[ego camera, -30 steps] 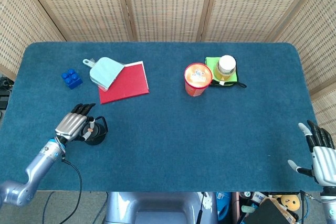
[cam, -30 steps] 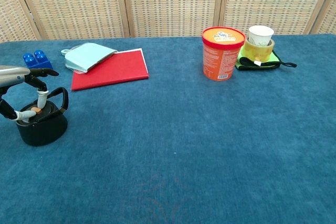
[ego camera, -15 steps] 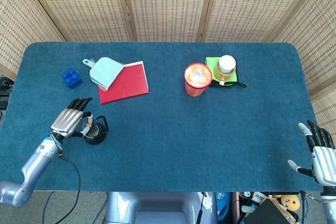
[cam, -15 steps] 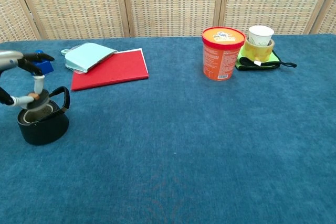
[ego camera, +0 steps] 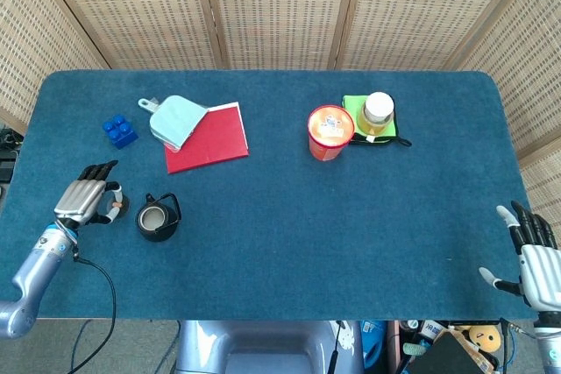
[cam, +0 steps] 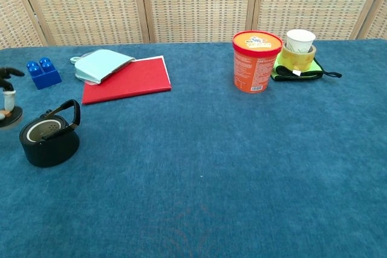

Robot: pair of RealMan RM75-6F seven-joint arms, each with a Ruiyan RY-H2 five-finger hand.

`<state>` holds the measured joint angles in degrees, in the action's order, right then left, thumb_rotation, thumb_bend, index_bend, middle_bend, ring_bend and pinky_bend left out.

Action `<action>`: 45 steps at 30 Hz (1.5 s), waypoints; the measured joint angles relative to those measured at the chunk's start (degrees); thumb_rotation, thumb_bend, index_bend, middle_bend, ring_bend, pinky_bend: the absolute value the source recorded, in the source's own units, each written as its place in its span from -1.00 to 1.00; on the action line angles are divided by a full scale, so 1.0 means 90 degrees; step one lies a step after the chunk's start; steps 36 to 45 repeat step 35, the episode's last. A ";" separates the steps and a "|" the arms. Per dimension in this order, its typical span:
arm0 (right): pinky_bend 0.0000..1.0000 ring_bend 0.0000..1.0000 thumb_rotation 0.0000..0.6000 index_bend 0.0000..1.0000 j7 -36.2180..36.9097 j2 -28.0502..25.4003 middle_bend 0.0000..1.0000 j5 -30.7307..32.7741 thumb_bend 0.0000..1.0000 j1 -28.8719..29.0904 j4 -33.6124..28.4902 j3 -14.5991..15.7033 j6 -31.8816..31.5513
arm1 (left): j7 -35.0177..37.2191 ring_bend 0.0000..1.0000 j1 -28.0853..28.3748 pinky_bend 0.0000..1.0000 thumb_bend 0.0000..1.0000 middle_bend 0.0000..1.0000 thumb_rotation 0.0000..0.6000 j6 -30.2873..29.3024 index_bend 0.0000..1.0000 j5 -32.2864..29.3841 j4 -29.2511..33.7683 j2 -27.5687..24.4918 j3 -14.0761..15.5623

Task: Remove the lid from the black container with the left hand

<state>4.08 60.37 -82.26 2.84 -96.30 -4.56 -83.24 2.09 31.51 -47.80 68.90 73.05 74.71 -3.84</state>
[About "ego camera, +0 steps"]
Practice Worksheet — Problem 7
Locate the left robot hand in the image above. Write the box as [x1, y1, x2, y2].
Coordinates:
[53, 159, 125, 229]

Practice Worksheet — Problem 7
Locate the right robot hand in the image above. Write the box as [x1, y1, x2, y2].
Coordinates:
[478, 201, 561, 314]

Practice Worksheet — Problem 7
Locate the black teapot lid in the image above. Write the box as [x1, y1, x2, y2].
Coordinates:
[103, 192, 131, 220]

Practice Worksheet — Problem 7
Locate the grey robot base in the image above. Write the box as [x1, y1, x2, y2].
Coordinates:
[174, 320, 365, 374]

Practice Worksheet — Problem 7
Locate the black teapot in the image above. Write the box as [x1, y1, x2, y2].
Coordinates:
[135, 192, 182, 243]

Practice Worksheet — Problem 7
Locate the white-lidded glass jar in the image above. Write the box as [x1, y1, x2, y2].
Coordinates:
[358, 91, 395, 136]

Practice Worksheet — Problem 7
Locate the blue toy building block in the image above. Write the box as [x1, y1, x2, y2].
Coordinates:
[102, 114, 139, 151]

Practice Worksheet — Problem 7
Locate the yellow smiley plush toy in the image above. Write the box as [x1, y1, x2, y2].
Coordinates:
[467, 325, 501, 354]

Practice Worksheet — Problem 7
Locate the light blue dustpan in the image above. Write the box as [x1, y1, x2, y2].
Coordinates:
[138, 94, 209, 152]

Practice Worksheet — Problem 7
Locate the black box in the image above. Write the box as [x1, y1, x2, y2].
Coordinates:
[409, 332, 486, 374]

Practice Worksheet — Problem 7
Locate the red notebook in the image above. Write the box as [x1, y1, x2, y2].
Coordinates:
[164, 102, 251, 174]

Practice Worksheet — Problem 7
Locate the blue plastic bottle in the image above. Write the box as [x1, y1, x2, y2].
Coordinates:
[359, 320, 388, 370]

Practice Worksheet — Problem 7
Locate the blue table cloth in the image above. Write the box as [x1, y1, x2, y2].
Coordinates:
[0, 69, 538, 321]

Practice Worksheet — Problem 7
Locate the green and black pot holder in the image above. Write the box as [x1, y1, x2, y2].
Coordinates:
[341, 94, 413, 148]

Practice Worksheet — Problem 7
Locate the orange instant noodle cup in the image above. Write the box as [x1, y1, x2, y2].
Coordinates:
[307, 104, 356, 162]

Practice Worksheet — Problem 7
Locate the woven folding screen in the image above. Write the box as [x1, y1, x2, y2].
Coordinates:
[0, 0, 561, 252]

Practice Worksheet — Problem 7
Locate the black cable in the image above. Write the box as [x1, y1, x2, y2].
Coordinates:
[65, 244, 117, 374]

